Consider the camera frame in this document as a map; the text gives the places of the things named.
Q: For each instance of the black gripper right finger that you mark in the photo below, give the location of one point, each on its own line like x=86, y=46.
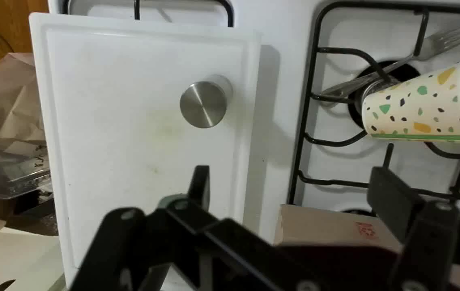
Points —
x=428, y=230

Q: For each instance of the black stove burner grate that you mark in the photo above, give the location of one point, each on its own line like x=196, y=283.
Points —
x=334, y=154

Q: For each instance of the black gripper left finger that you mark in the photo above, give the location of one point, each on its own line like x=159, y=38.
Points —
x=133, y=251

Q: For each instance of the brown cardboard box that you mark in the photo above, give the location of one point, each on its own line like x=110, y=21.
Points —
x=300, y=225

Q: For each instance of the white cutting board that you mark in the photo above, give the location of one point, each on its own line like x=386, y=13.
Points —
x=110, y=105

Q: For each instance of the clear plastic food container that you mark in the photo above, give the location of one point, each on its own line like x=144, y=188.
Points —
x=23, y=168

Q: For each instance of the white gas stove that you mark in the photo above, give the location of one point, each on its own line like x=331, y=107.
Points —
x=284, y=29

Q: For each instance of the brown spice bottle silver lid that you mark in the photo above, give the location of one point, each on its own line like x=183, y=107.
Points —
x=204, y=102

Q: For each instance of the brown paper bag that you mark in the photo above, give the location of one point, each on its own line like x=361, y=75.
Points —
x=21, y=128

